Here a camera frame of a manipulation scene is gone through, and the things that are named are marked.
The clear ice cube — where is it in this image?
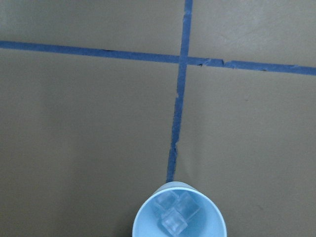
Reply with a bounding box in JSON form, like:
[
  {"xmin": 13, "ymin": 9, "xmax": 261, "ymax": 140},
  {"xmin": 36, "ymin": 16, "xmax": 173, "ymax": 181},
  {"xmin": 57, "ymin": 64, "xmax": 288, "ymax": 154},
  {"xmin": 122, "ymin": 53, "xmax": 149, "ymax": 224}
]
[
  {"xmin": 161, "ymin": 208, "xmax": 188, "ymax": 236},
  {"xmin": 175, "ymin": 192, "xmax": 200, "ymax": 222},
  {"xmin": 153, "ymin": 191, "xmax": 179, "ymax": 217}
]

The light blue cup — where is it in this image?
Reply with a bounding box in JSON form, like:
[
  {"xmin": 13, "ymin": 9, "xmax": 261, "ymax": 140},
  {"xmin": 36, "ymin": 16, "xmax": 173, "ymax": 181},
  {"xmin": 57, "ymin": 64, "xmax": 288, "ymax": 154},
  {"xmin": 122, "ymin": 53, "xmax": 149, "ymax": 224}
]
[{"xmin": 132, "ymin": 181, "xmax": 227, "ymax": 237}]

